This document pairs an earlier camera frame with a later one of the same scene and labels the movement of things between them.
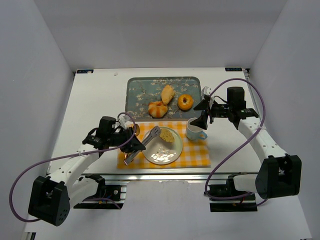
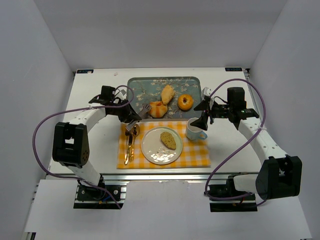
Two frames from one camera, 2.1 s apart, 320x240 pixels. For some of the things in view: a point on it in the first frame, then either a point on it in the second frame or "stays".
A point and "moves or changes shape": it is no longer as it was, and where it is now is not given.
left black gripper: (129, 138) -> (130, 116)
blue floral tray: (141, 91) stays
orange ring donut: (185, 102) stays
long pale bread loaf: (167, 93) stays
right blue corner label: (233, 69) stays
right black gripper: (209, 111) stays
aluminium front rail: (163, 176) stays
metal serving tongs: (147, 137) -> (145, 113)
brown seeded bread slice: (167, 135) moves or changes shape
